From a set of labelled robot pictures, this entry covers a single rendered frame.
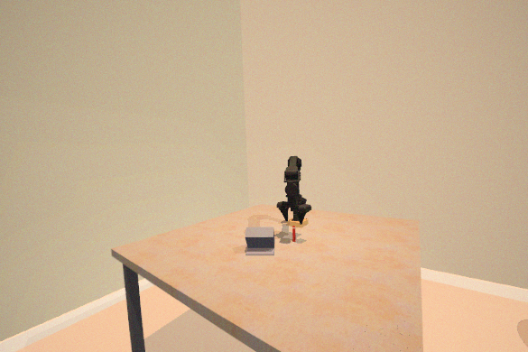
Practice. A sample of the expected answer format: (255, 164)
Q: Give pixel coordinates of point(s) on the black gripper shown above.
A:
(293, 202)

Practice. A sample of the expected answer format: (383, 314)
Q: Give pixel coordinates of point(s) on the grey sloped panel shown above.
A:
(259, 240)

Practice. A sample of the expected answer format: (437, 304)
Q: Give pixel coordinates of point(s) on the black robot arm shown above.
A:
(292, 176)

